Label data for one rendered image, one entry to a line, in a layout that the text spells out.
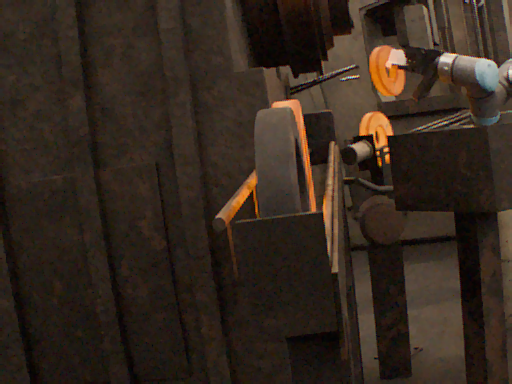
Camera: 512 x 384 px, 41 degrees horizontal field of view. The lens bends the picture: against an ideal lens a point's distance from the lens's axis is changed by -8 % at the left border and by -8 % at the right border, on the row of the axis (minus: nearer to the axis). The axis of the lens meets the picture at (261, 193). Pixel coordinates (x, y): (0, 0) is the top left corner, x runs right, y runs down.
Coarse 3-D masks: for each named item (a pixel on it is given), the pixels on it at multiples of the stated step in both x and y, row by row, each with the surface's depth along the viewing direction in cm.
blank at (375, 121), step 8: (376, 112) 224; (368, 120) 220; (376, 120) 223; (384, 120) 227; (360, 128) 221; (368, 128) 219; (376, 128) 224; (384, 128) 227; (384, 136) 228; (376, 144) 222; (384, 144) 227; (376, 152) 222
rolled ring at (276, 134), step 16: (272, 112) 68; (288, 112) 68; (256, 128) 66; (272, 128) 66; (288, 128) 65; (256, 144) 65; (272, 144) 64; (288, 144) 64; (256, 160) 64; (272, 160) 63; (288, 160) 63; (272, 176) 63; (288, 176) 63; (304, 176) 77; (272, 192) 63; (288, 192) 63; (304, 192) 78; (272, 208) 63; (288, 208) 62; (304, 208) 78
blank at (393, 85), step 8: (376, 48) 218; (384, 48) 217; (392, 48) 220; (376, 56) 214; (384, 56) 216; (376, 64) 213; (384, 64) 216; (376, 72) 214; (384, 72) 215; (392, 72) 222; (400, 72) 222; (376, 80) 215; (384, 80) 215; (392, 80) 220; (400, 80) 222; (376, 88) 217; (384, 88) 215; (392, 88) 218; (400, 88) 221
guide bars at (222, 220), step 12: (252, 180) 85; (240, 192) 76; (252, 192) 86; (228, 204) 69; (240, 204) 73; (252, 204) 86; (216, 216) 64; (228, 216) 65; (252, 216) 86; (216, 228) 63; (228, 228) 66; (228, 240) 66; (228, 252) 66; (228, 264) 66; (240, 276) 68
